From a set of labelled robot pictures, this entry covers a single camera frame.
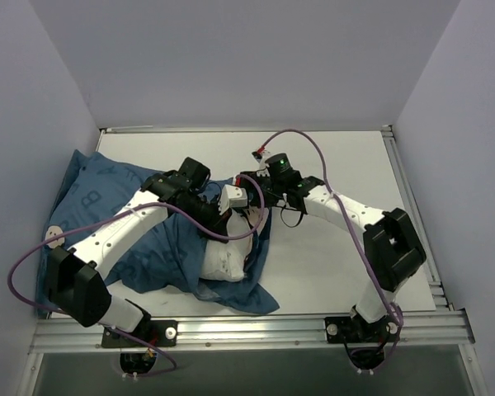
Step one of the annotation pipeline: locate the aluminium rail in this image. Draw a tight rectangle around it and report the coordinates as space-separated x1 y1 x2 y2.
381 125 455 311
29 310 475 354
100 125 394 134

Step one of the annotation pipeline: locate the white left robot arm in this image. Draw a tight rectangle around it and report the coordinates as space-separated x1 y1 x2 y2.
45 158 232 346

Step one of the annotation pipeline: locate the aluminium front rail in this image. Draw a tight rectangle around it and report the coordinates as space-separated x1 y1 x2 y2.
29 310 475 354

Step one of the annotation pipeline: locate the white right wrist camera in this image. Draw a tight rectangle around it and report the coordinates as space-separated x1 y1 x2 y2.
252 149 272 170

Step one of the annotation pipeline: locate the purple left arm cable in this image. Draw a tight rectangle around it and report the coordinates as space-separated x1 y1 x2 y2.
8 174 266 378

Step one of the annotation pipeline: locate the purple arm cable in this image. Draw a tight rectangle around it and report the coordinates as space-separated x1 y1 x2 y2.
8 174 266 378
252 129 406 370

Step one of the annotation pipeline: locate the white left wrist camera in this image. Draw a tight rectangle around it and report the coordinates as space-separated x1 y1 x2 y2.
218 185 248 215

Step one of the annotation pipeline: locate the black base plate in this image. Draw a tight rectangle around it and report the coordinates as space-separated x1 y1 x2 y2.
324 314 399 344
101 319 178 349

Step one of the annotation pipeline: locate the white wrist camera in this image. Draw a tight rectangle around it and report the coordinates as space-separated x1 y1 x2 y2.
252 149 272 170
218 185 248 215

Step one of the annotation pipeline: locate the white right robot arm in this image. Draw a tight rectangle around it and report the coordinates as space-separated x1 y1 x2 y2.
247 148 427 341

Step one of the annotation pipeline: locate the aluminium back rail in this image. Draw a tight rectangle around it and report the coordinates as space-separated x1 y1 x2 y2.
100 125 394 134

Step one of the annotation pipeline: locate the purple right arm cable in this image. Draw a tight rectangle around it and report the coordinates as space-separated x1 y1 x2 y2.
252 129 406 370

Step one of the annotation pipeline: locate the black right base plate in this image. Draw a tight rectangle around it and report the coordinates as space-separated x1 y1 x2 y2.
324 314 399 344

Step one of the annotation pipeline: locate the white pillow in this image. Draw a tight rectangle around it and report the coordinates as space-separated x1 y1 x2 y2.
200 208 269 282

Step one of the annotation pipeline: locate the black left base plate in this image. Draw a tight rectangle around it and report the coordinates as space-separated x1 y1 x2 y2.
101 319 178 349

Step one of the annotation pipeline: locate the aluminium right side rail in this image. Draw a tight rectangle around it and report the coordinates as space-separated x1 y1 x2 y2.
381 125 455 311

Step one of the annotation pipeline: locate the blue lettered pillowcase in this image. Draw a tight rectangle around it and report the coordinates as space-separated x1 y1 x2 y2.
46 151 280 315

